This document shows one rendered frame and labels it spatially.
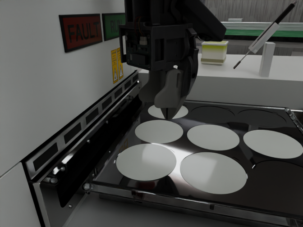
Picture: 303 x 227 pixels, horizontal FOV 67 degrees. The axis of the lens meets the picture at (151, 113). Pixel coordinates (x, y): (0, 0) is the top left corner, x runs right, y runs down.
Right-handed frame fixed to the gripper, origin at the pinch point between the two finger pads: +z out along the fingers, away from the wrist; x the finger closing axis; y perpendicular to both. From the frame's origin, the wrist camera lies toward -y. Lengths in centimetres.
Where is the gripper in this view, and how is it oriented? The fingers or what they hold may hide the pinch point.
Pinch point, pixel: (171, 111)
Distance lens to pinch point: 38.5
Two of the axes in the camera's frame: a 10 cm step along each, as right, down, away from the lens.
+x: 6.6, 3.1, -6.9
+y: -7.5, 2.8, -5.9
